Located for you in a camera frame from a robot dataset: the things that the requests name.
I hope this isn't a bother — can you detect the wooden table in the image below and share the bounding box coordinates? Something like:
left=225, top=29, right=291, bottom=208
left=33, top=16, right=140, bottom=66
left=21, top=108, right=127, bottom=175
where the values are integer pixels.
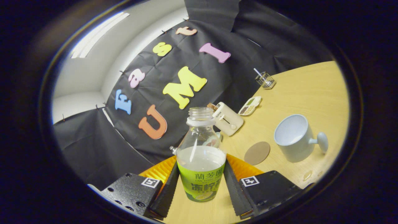
left=162, top=61, right=350, bottom=224

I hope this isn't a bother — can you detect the round brown coaster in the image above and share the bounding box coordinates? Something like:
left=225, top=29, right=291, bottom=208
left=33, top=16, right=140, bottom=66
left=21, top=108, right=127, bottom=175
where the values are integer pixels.
left=244, top=142, right=271, bottom=166

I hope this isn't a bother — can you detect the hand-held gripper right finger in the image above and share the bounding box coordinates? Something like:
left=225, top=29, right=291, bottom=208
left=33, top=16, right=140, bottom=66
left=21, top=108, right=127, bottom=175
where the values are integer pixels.
left=223, top=154, right=303, bottom=218

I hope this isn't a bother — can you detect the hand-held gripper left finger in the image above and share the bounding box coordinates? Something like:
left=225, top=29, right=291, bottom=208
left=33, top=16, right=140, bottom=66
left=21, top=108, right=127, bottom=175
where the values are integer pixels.
left=99, top=156, right=181, bottom=220

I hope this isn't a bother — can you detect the wire mesh holder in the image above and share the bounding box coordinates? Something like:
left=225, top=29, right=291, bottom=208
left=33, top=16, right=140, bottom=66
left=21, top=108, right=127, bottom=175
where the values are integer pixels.
left=256, top=72, right=276, bottom=90

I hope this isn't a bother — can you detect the pale blue cup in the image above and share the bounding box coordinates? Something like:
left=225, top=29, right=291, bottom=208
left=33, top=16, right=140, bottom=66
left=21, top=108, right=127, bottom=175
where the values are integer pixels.
left=274, top=114, right=329, bottom=163

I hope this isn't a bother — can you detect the clear juice bottle green label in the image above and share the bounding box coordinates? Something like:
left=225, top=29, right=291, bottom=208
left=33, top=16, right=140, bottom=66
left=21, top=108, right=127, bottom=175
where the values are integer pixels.
left=176, top=107, right=227, bottom=203

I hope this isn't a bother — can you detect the white divided condiment dish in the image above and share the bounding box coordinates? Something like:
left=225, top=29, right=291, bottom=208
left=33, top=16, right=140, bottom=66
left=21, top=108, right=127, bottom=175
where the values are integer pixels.
left=238, top=96, right=262, bottom=116

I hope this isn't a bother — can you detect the white toaster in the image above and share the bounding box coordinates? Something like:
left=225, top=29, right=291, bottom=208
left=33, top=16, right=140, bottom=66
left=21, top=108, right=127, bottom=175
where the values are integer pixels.
left=212, top=102, right=244, bottom=137

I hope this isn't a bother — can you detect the ceiling light panel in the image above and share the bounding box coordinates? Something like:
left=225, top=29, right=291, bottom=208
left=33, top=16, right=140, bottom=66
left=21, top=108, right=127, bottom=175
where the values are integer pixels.
left=71, top=12, right=130, bottom=59

